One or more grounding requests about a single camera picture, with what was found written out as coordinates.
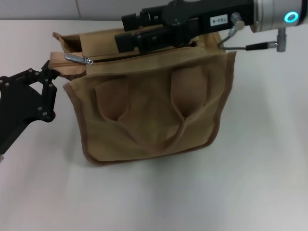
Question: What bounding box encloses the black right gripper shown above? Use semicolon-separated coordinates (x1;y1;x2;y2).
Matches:
115;0;256;55

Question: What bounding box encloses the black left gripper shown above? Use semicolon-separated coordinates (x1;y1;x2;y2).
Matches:
0;60;61;155

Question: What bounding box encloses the silver metal zipper pull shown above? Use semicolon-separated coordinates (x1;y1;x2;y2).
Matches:
64;53;95;65

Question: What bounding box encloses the khaki fabric food bag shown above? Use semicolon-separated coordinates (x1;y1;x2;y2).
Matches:
50;28;236;167

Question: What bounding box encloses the right gripper cable with connector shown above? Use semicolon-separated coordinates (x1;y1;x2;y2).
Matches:
217;13;288;52

